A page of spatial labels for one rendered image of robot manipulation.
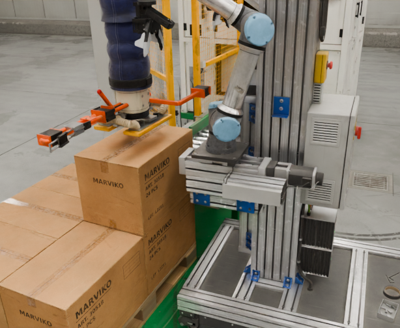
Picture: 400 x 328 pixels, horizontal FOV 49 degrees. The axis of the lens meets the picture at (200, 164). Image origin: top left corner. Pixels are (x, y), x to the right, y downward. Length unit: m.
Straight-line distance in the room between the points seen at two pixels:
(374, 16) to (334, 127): 9.25
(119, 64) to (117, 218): 0.80
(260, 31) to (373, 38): 9.40
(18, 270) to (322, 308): 1.52
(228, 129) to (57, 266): 1.05
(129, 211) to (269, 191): 0.79
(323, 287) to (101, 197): 1.30
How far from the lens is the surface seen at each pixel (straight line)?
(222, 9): 1.93
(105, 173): 2.33
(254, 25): 1.79
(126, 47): 2.26
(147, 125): 2.34
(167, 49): 3.56
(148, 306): 2.65
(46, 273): 2.25
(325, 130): 2.06
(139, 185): 2.23
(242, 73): 1.84
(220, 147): 2.04
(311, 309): 2.47
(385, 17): 11.24
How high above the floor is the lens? 1.85
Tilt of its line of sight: 24 degrees down
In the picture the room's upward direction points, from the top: 1 degrees counter-clockwise
